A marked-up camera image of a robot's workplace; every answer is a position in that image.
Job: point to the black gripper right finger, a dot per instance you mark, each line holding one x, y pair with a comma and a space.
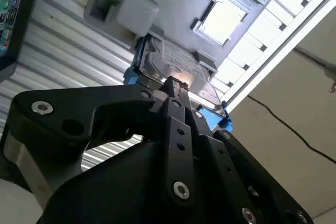
236, 171

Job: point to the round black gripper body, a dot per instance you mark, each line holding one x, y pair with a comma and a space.
126, 182

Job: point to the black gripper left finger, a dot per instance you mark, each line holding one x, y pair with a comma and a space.
78, 108

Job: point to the hard disk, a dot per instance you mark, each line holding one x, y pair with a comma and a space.
178, 61

